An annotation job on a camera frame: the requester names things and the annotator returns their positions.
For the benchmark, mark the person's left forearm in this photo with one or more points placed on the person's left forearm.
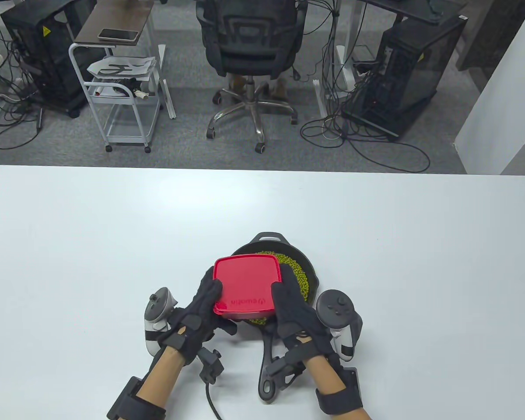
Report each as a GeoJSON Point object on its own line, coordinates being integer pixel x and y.
{"type": "Point", "coordinates": [162, 372]}

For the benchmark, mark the black office chair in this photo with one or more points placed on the black office chair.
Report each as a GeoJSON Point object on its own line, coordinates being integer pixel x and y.
{"type": "Point", "coordinates": [249, 43]}

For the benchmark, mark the black computer tower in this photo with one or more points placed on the black computer tower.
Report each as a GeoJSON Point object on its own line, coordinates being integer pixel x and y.
{"type": "Point", "coordinates": [420, 65]}
{"type": "Point", "coordinates": [48, 57]}

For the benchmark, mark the person's right hand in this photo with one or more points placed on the person's right hand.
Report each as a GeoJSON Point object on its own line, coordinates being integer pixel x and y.
{"type": "Point", "coordinates": [297, 323]}

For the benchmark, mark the brown wooden side table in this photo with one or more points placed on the brown wooden side table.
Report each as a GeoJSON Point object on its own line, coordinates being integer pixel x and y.
{"type": "Point", "coordinates": [113, 17]}

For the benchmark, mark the white item on cart tray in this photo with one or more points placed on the white item on cart tray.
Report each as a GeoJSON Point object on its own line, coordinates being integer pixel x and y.
{"type": "Point", "coordinates": [111, 90]}

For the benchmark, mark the white printed paper bag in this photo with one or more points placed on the white printed paper bag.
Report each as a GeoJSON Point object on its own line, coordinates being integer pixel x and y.
{"type": "Point", "coordinates": [122, 68]}

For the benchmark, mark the red plastic container lid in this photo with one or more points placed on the red plastic container lid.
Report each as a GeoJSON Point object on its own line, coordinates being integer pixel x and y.
{"type": "Point", "coordinates": [245, 280]}

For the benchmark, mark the black cast iron frying pan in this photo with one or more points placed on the black cast iron frying pan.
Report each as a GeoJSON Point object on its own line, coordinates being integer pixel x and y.
{"type": "Point", "coordinates": [267, 385]}

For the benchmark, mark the white desk leg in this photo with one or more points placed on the white desk leg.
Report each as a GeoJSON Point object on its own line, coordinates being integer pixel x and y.
{"type": "Point", "coordinates": [320, 100]}
{"type": "Point", "coordinates": [168, 96]}

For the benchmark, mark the grey white hand controller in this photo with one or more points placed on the grey white hand controller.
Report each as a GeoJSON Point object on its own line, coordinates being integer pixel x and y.
{"type": "Point", "coordinates": [159, 306]}
{"type": "Point", "coordinates": [337, 308]}

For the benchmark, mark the black desk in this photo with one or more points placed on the black desk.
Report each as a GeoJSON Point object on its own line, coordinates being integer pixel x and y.
{"type": "Point", "coordinates": [411, 8]}

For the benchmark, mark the black smartphone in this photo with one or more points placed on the black smartphone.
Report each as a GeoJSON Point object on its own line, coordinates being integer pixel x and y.
{"type": "Point", "coordinates": [118, 35]}

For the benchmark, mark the white metal rolling cart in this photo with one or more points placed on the white metal rolling cart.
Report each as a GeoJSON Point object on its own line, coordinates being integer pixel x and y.
{"type": "Point", "coordinates": [113, 97]}

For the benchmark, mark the person's left hand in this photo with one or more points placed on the person's left hand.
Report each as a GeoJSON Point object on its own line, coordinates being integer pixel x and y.
{"type": "Point", "coordinates": [197, 315]}

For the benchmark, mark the green mung beans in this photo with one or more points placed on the green mung beans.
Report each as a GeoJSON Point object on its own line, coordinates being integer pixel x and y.
{"type": "Point", "coordinates": [299, 278]}

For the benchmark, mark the pink plastic container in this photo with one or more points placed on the pink plastic container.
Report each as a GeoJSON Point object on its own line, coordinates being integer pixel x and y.
{"type": "Point", "coordinates": [245, 316]}

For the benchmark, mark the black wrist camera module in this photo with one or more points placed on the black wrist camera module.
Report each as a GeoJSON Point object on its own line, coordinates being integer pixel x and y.
{"type": "Point", "coordinates": [284, 369]}
{"type": "Point", "coordinates": [212, 367]}

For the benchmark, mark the dark grey cabinet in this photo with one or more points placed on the dark grey cabinet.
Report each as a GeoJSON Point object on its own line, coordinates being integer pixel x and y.
{"type": "Point", "coordinates": [494, 35]}

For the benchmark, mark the person's right forearm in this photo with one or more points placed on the person's right forearm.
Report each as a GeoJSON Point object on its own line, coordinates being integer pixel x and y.
{"type": "Point", "coordinates": [328, 372]}

